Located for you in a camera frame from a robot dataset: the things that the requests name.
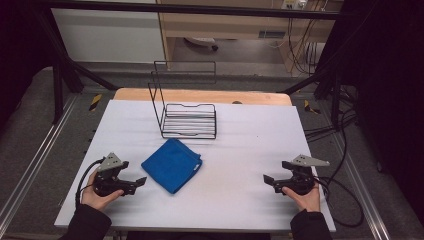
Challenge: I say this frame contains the black floor cables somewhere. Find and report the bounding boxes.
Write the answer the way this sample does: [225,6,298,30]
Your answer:
[302,84,359,143]

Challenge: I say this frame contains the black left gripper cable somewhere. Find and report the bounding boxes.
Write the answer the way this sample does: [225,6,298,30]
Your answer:
[74,157,106,208]

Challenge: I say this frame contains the person's left hand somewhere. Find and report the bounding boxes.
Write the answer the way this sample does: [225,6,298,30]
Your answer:
[80,171,125,212]

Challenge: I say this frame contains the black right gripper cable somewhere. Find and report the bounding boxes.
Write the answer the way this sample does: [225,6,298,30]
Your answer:
[312,175,365,229]

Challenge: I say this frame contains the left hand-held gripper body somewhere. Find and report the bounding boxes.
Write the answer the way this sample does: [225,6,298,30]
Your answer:
[92,152,138,198]

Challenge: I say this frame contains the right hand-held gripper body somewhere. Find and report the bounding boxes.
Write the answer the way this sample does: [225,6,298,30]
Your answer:
[273,154,331,197]

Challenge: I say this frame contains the black wire rack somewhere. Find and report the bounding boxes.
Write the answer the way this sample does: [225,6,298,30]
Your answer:
[147,60,218,140]

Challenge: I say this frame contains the dark curtain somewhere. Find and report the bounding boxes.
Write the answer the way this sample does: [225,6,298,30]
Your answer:
[343,0,424,218]
[0,0,56,119]

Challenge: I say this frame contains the aluminium rail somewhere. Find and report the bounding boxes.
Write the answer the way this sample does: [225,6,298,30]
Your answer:
[0,95,80,228]
[332,131,392,240]

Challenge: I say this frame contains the blue cloth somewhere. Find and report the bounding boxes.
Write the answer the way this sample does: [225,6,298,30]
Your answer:
[140,137,203,195]

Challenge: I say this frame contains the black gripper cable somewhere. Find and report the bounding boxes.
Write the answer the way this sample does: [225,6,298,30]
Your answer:
[312,175,365,229]
[74,157,106,208]

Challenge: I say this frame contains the black metal frame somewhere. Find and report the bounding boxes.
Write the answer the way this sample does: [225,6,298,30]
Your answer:
[31,0,348,125]

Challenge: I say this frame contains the white power strip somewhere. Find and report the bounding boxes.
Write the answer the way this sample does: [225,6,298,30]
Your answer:
[281,0,308,11]

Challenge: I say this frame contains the white cabinet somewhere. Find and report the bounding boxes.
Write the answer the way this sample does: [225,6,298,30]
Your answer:
[50,8,167,64]

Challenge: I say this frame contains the yellow black tape marker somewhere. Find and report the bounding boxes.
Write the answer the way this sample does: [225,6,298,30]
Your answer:
[303,99,322,115]
[88,93,103,112]

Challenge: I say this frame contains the hanging black cables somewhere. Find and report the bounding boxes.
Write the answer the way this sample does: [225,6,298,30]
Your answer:
[287,17,319,75]

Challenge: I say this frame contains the white chair base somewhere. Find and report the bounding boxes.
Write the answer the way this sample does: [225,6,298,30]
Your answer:
[184,36,220,52]

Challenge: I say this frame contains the wooden table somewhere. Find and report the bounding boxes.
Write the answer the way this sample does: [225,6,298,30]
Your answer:
[113,87,294,107]

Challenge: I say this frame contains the person's right hand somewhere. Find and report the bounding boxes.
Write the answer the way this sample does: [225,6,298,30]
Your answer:
[281,183,322,214]

